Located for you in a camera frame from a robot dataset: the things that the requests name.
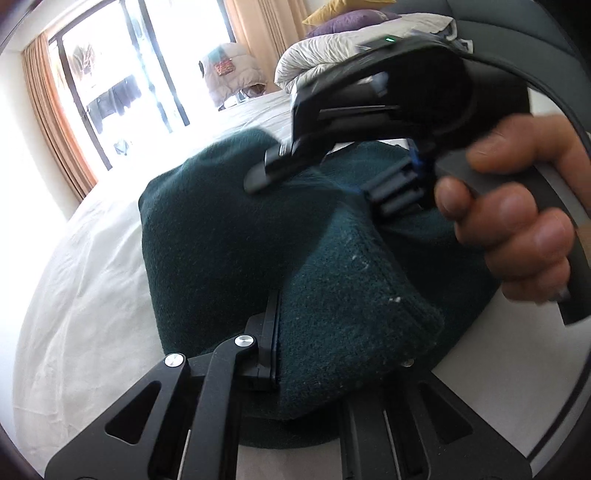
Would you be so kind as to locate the dark hanging clothes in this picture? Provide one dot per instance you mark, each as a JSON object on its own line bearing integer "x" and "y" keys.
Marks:
{"x": 115, "y": 97}

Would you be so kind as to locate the purple pillow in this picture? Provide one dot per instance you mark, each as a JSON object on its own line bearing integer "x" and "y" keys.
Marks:
{"x": 355, "y": 21}

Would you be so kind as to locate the grey quilted duvet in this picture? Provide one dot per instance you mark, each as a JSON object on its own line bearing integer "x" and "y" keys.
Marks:
{"x": 318, "y": 53}

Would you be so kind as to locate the dark green knit sweater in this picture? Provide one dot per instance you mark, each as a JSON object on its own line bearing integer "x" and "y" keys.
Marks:
{"x": 221, "y": 240}

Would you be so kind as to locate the black-framed window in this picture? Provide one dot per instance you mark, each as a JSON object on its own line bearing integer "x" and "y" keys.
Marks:
{"x": 157, "y": 46}

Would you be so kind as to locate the beige puffer jacket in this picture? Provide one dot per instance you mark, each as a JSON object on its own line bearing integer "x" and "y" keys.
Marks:
{"x": 231, "y": 74}

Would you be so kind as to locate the person's right hand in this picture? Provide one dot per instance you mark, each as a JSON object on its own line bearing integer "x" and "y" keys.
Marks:
{"x": 508, "y": 240}

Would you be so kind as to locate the yellow pillow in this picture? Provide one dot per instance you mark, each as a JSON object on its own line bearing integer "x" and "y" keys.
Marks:
{"x": 332, "y": 8}

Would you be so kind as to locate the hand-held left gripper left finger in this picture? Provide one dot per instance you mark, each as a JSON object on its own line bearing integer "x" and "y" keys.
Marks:
{"x": 268, "y": 350}

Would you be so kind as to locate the orange-beige curtain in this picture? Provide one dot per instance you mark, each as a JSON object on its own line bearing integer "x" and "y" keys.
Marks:
{"x": 55, "y": 115}
{"x": 263, "y": 27}

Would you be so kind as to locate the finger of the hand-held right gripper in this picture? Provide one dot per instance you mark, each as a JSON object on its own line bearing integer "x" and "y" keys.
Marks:
{"x": 397, "y": 194}
{"x": 277, "y": 168}

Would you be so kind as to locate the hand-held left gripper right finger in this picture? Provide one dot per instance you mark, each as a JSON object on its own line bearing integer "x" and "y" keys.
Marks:
{"x": 364, "y": 424}

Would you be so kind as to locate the bed with white sheet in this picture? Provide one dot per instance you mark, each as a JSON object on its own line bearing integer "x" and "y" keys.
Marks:
{"x": 92, "y": 286}

